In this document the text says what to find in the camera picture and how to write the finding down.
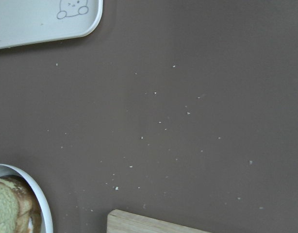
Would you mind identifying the white round plate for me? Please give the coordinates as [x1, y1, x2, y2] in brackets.
[0, 164, 54, 233]

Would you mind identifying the bread slice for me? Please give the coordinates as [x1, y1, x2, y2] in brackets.
[0, 182, 19, 233]
[0, 175, 42, 233]

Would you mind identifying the cream rabbit tray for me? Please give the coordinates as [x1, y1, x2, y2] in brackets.
[0, 0, 103, 49]

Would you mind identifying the wooden cutting board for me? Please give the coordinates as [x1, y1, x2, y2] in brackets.
[106, 209, 206, 233]

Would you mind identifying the bread slice under egg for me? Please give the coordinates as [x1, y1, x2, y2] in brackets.
[0, 175, 42, 233]

